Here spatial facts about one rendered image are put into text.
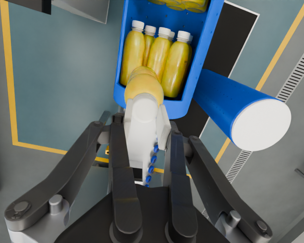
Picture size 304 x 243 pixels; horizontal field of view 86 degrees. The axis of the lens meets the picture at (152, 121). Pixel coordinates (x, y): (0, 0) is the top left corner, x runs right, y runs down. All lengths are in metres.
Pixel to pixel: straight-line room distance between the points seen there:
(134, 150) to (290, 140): 2.23
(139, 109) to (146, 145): 0.70
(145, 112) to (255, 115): 0.70
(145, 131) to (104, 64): 1.03
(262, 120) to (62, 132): 1.92
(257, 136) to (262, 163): 1.86
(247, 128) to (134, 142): 0.57
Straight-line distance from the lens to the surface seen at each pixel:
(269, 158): 2.78
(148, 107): 0.23
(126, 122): 0.17
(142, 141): 0.90
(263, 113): 0.89
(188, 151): 0.17
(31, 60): 1.99
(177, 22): 0.73
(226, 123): 0.89
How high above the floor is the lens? 1.69
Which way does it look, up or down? 64 degrees down
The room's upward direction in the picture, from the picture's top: 173 degrees clockwise
